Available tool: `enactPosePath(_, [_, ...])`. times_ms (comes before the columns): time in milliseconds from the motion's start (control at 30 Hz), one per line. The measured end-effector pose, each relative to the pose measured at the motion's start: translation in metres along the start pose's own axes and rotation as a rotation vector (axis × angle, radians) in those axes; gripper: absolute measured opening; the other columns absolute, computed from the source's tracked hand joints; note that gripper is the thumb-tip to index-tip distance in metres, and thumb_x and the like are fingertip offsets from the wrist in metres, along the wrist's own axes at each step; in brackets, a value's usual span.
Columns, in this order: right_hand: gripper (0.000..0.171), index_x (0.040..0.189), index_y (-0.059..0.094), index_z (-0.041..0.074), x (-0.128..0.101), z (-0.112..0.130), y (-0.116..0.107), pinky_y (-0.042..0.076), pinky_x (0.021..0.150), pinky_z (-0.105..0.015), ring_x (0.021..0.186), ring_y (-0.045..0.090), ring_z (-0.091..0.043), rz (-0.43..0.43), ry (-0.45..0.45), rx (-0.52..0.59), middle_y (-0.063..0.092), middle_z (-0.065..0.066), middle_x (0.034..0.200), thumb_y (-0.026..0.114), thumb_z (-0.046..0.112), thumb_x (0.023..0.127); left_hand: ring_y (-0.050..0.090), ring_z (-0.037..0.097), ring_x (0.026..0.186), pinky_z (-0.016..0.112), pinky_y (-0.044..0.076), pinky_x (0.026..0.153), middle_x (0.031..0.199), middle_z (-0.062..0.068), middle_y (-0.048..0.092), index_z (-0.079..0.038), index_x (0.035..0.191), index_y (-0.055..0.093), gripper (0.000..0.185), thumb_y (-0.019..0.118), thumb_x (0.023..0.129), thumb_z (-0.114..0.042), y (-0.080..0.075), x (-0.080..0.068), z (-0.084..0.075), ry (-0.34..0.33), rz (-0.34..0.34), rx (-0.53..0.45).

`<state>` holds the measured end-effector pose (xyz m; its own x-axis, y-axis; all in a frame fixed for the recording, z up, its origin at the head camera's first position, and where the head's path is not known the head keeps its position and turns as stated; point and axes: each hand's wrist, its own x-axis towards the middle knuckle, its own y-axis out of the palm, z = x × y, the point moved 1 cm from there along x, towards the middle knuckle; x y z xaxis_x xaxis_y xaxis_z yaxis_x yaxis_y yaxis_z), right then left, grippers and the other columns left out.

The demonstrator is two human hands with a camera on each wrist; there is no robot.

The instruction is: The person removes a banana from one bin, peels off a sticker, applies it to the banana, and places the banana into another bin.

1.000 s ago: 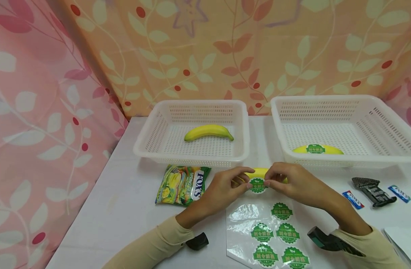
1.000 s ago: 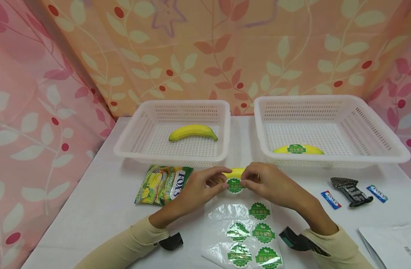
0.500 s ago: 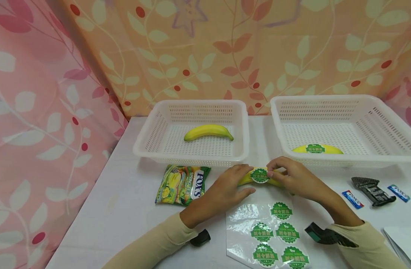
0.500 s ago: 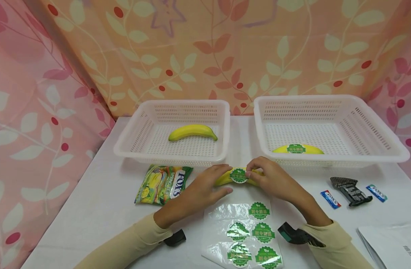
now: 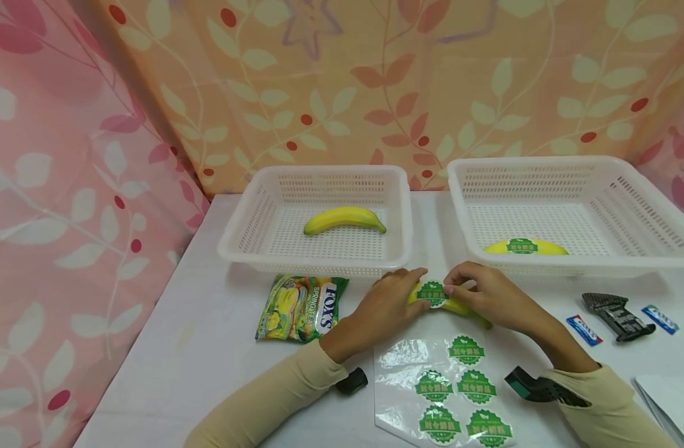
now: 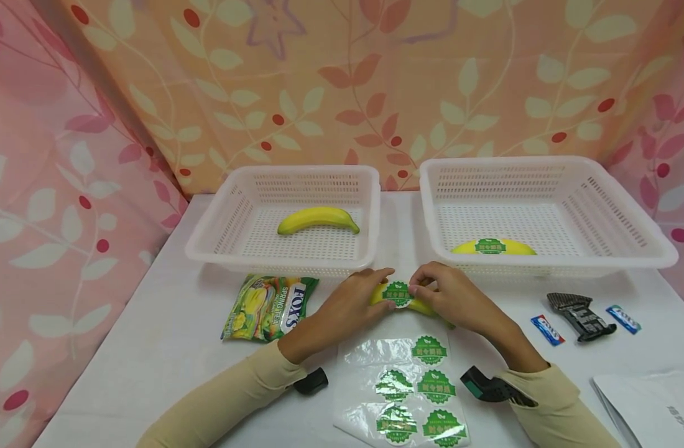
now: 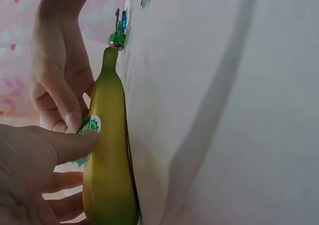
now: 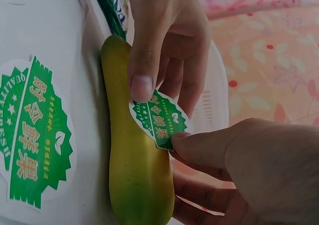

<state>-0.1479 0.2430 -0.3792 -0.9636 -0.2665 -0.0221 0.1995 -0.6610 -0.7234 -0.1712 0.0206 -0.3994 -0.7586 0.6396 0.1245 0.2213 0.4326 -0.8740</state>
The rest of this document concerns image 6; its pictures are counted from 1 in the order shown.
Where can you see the person's left hand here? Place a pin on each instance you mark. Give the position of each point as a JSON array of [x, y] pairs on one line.
[[347, 305]]

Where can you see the person's right hand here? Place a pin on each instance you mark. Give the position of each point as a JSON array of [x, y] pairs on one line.
[[459, 298]]

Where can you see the person's left fingers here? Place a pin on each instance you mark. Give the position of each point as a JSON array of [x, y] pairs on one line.
[[373, 276]]

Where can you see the person's left thumb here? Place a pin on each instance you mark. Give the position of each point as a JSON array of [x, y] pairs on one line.
[[384, 305]]

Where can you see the person's right thumb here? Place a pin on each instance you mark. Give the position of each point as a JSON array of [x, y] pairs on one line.
[[419, 289]]

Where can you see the person's right fingers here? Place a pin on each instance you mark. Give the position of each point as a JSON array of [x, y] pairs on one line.
[[431, 271]]

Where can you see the yellow banana with green sticker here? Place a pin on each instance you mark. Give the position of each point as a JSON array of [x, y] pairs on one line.
[[518, 248], [419, 305]]

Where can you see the round green sticker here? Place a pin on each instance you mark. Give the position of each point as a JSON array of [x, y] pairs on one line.
[[397, 294], [490, 246], [429, 350], [436, 386], [444, 429], [394, 385], [397, 425]]

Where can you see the white slotted plastic basket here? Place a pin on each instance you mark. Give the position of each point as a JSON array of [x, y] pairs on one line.
[[319, 250], [515, 218]]

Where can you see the plain yellow banana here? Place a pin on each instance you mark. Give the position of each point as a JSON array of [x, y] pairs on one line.
[[317, 218]]

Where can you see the clear sticker backing sheet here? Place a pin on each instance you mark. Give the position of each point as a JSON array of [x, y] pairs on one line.
[[364, 386]]

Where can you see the black wrist band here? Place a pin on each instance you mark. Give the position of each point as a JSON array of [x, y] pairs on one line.
[[487, 386], [312, 381]]

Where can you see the green candy bag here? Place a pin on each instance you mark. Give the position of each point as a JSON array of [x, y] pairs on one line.
[[266, 307]]

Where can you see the red candy packet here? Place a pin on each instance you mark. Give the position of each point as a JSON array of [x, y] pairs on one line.
[[548, 330]]

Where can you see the black plastic clip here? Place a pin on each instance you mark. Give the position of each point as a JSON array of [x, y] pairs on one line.
[[584, 318]]

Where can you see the blue candy packet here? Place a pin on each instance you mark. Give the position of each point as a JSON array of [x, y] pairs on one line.
[[623, 319]]

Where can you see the white paper sheets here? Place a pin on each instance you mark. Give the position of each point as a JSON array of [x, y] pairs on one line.
[[650, 407]]

